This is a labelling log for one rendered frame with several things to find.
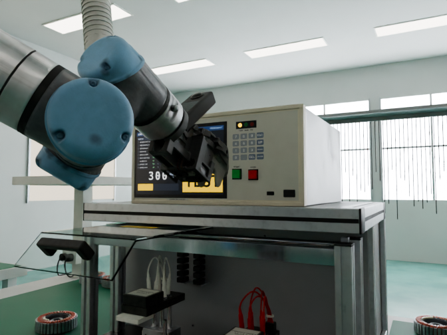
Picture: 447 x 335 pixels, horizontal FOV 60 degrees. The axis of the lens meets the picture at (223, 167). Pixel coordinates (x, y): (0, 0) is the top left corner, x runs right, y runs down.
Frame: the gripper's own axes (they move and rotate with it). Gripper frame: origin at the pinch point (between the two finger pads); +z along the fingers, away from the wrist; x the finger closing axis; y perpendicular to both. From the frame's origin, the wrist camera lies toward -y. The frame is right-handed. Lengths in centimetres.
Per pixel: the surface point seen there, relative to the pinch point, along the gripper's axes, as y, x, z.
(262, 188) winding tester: 0.4, 5.7, 8.0
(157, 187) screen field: 0.0, -21.2, 7.7
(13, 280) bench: 19, -157, 79
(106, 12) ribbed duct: -121, -117, 38
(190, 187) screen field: 0.2, -11.8, 7.8
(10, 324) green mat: 37, -75, 25
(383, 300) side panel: 11, 25, 55
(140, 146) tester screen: -9.1, -26.6, 3.5
